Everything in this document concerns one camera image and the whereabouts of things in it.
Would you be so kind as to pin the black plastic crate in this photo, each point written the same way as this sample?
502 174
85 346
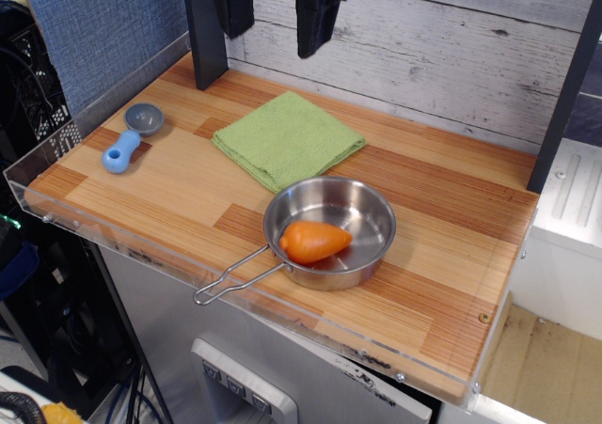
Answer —
32 98

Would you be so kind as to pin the blue grey ice cream scoop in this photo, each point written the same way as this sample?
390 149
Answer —
141 119

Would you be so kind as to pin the black left vertical post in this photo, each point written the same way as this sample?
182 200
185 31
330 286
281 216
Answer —
207 42

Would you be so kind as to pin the stainless steel cabinet with dispenser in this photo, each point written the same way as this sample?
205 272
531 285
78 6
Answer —
325 387

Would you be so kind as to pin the black right vertical post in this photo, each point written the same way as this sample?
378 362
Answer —
572 83

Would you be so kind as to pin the orange plastic toy carrot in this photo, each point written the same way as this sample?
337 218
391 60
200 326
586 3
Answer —
306 242

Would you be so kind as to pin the stainless steel pan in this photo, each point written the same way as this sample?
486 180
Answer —
348 204

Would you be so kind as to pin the clear acrylic table guard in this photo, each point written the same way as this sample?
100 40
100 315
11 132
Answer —
186 210

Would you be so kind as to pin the green folded cloth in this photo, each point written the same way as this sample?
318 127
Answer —
287 140

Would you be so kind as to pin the black vertical post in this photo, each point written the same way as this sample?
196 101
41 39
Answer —
572 83
207 42

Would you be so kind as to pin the white metal side unit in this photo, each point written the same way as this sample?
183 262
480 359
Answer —
557 275

